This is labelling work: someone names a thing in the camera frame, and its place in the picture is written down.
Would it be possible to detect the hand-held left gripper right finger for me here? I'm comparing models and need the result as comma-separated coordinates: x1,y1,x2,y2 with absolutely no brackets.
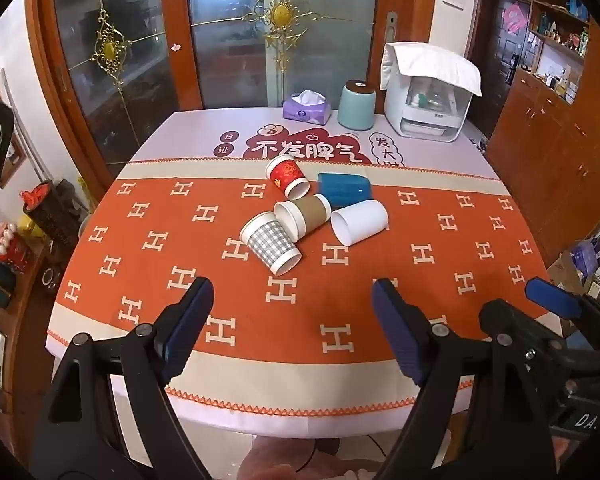
371,277,558,480

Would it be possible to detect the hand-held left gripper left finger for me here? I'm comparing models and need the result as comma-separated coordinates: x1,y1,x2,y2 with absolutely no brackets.
27,276,215,480

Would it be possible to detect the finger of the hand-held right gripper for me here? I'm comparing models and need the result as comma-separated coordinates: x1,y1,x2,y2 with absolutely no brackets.
478,298,568,367
524,278,600,342

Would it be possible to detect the grey checked paper cup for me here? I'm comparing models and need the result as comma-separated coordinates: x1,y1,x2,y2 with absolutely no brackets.
239,211,302,276

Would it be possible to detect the white paper cup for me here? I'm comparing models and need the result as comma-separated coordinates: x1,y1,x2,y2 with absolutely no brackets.
330,200,390,247

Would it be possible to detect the brown sleeve paper cup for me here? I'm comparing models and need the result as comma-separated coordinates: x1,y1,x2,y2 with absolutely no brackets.
273,194,333,238

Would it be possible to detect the blue cup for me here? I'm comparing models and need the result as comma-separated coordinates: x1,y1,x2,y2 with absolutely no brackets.
316,172,373,210

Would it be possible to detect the red paper cup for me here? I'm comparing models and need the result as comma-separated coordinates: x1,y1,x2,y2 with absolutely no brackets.
266,155,311,200

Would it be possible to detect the cardboard box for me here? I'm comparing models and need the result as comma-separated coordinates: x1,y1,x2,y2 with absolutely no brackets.
547,252,588,297

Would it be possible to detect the blue box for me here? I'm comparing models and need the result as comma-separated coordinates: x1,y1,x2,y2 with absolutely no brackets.
570,240,600,277

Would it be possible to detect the orange patterned tablecloth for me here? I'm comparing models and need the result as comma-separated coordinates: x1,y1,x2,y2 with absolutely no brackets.
45,107,556,436

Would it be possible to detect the wooden cabinet with shelves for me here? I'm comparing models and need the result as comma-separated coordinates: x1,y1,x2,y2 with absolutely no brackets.
486,0,600,267

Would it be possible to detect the black patterned bucket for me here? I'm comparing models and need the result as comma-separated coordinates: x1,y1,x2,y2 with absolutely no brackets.
22,180,82,252

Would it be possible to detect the yellow container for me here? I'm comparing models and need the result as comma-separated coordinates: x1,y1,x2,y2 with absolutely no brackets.
17,214,47,239

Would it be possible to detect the red and white box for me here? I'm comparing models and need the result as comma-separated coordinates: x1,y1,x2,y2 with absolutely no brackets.
0,220,32,274

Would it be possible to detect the white countertop appliance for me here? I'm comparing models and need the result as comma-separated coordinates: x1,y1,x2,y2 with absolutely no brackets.
384,77,473,139

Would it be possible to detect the teal canister with brown lid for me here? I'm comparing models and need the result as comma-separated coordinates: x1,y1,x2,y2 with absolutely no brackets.
337,80,377,132

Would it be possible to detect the purple tissue box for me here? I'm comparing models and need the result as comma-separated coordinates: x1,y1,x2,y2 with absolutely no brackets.
282,90,332,125

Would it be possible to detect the white cover cloth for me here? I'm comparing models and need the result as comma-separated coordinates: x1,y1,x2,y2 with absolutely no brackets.
383,41,482,97

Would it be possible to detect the glass door with gold ornament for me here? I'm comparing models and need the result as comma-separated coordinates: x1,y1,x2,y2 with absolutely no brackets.
185,0,383,113
36,0,203,177

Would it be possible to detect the pink door decoration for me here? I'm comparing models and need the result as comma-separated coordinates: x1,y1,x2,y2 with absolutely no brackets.
502,2,529,34

